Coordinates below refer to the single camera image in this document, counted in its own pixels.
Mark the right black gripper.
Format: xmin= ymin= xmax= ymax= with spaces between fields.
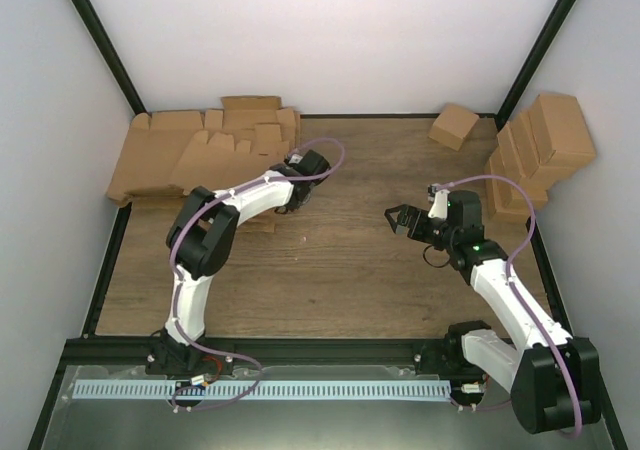
xmin=384 ymin=204 xmax=457 ymax=251

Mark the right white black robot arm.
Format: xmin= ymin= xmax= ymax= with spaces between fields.
xmin=384 ymin=186 xmax=602 ymax=434

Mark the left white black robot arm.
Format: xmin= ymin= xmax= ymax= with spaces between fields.
xmin=149 ymin=150 xmax=332 ymax=374

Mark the lowest stacked folded cardboard box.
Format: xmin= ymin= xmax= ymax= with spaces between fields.
xmin=484 ymin=149 xmax=530 ymax=223

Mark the small folded cardboard box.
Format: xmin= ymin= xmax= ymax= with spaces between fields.
xmin=428 ymin=103 xmax=479 ymax=151

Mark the stack of flat cardboard sheets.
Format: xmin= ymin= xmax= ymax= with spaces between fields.
xmin=106 ymin=96 xmax=301 ymax=206

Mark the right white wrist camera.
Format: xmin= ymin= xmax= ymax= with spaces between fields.
xmin=427 ymin=184 xmax=449 ymax=220

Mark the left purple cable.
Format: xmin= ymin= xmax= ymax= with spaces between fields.
xmin=168 ymin=137 xmax=347 ymax=415

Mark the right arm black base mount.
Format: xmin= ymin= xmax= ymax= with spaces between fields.
xmin=414 ymin=320 xmax=491 ymax=380

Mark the right black frame post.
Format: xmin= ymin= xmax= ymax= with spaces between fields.
xmin=495 ymin=0 xmax=577 ymax=130

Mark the black frame post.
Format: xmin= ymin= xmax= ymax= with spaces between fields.
xmin=70 ymin=0 xmax=147 ymax=115
xmin=495 ymin=0 xmax=577 ymax=130

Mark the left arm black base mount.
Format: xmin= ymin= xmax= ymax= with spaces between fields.
xmin=145 ymin=334 xmax=233 ymax=378

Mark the black aluminium frame rail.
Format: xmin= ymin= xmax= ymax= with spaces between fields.
xmin=60 ymin=336 xmax=427 ymax=371

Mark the light blue slotted cable duct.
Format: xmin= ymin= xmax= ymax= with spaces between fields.
xmin=72 ymin=380 xmax=451 ymax=402

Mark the left black frame post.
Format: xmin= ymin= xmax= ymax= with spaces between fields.
xmin=70 ymin=0 xmax=147 ymax=115

